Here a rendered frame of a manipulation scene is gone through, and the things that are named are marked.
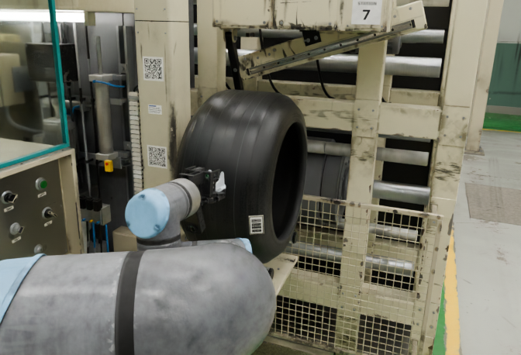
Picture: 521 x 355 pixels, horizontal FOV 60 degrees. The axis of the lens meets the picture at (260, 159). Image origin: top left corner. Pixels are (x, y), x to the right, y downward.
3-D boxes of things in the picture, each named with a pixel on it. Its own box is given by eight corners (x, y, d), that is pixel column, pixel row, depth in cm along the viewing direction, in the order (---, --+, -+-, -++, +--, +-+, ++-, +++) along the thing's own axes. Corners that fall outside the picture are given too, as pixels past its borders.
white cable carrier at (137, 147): (136, 223, 164) (128, 91, 150) (143, 218, 168) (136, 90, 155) (146, 225, 162) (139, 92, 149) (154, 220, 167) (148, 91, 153)
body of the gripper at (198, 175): (222, 168, 113) (200, 177, 102) (220, 201, 115) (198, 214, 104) (194, 164, 116) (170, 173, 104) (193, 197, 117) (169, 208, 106)
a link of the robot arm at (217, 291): (286, 245, 35) (250, 231, 102) (122, 254, 34) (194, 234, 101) (295, 404, 34) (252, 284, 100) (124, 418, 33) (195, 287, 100)
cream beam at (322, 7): (210, 28, 160) (210, -16, 156) (238, 28, 183) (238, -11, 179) (387, 32, 141) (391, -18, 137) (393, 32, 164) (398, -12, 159)
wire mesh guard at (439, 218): (219, 322, 214) (219, 183, 194) (221, 320, 215) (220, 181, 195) (419, 373, 185) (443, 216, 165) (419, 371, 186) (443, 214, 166)
